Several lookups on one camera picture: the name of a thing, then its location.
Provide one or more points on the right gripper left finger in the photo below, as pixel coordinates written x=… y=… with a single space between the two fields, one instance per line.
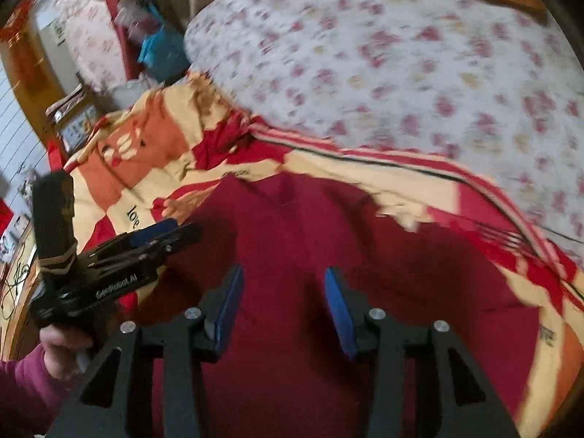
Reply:
x=114 y=397

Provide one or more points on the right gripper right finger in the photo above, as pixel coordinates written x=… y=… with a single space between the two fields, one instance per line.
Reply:
x=425 y=382

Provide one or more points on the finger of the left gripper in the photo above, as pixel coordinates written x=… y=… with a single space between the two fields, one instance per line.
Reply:
x=185 y=235
x=147 y=243

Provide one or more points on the dark red garment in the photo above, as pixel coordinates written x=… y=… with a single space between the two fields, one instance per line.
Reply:
x=284 y=373

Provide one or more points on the maroon sleeve forearm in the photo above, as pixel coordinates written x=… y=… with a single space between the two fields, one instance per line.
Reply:
x=30 y=396

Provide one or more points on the person's left hand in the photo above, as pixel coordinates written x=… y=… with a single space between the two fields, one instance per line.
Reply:
x=60 y=349

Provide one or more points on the red orange patterned blanket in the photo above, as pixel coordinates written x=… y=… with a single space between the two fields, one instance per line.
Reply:
x=163 y=158

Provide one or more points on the blue plastic bag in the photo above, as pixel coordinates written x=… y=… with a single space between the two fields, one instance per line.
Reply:
x=162 y=54

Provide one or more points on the white floral quilt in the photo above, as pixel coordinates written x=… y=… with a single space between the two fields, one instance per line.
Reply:
x=481 y=84

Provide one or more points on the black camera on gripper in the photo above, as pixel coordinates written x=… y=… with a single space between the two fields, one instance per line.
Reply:
x=52 y=216

